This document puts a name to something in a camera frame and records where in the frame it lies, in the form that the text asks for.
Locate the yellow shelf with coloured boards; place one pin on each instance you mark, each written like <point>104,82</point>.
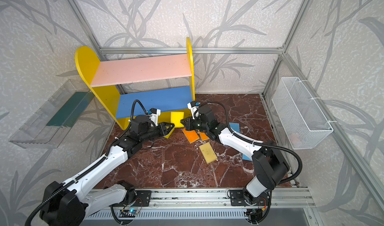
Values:
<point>164,82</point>

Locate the orange sponge left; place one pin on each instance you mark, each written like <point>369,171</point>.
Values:
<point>191,136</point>

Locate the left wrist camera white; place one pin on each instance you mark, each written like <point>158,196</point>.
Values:
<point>154,115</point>

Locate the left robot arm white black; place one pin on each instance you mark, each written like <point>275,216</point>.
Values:
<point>68,203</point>

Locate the clear acrylic wall bin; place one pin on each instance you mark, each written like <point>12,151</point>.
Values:
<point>47,128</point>

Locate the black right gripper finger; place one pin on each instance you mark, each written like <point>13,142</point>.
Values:
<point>187,125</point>
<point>187,120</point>

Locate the pale yellow sponge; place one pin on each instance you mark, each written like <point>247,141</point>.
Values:
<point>208,153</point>

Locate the orange sponge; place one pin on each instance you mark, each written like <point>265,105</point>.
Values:
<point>203,136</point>
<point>191,136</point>

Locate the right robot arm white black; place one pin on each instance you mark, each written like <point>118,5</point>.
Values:
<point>270,165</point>

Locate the blue sponge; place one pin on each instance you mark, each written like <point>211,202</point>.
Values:
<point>246,158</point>
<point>235,127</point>

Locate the green circuit board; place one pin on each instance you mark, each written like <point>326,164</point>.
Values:
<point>129,213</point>

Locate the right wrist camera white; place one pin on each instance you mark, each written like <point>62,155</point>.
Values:
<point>193,106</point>

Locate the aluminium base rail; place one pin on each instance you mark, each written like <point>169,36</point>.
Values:
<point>221,198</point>

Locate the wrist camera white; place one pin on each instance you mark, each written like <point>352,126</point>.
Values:
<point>154,115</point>
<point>193,106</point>

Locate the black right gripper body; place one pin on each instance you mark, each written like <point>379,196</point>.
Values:
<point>191,123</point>

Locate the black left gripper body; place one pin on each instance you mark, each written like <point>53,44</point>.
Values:
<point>160,128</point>

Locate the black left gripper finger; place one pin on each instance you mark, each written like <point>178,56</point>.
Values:
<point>166,126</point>
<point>164,132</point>

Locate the orange sponge right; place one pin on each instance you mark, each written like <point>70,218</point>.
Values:
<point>203,136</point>

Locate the white wire mesh basket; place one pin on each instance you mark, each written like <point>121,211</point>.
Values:
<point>304,122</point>

